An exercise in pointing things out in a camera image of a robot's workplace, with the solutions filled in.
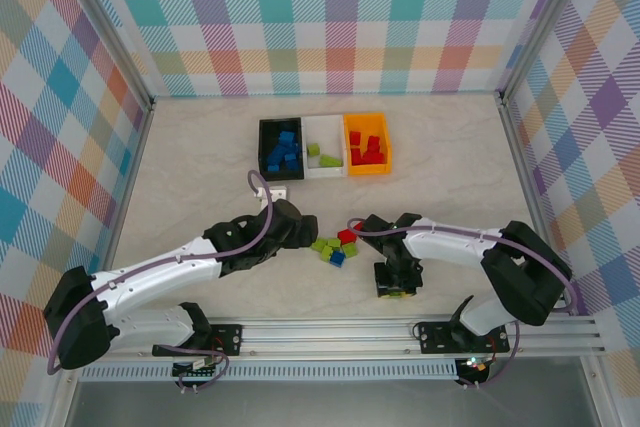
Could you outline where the black plastic bin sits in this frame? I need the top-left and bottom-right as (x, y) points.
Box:
(258, 117), (306, 182)

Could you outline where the small controller board with LED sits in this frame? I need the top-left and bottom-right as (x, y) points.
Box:
(459, 355), (489, 376)

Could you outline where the orange plastic bin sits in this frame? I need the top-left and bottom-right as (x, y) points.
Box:
(342, 111), (394, 177)

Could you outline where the white plastic bin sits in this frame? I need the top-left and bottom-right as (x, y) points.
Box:
(301, 114), (349, 180)

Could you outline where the grey metal panel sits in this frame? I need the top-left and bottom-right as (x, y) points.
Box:
(49, 376), (616, 427)

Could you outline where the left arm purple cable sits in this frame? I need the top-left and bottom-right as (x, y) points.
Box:
(47, 170), (275, 395)

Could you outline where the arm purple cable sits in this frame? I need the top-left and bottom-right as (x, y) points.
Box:
(346, 217), (579, 391)
(47, 170), (275, 395)

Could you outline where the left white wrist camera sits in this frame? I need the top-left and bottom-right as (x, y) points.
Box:
(253, 185), (290, 204)

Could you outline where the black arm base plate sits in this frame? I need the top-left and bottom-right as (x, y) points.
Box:
(152, 324), (244, 358)
(417, 319), (511, 356)

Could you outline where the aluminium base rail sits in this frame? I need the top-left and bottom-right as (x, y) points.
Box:
(53, 314), (607, 363)

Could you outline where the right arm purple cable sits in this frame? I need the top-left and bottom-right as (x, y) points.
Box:
(346, 217), (579, 391)

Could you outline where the white slotted cable duct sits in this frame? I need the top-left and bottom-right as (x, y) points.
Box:
(78, 364), (460, 382)

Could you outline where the aluminium side rail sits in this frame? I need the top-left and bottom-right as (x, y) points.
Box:
(84, 99), (157, 323)
(497, 94), (576, 316)

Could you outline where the aluminium frame post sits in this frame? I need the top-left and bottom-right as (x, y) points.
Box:
(497, 0), (604, 103)
(49, 0), (156, 113)

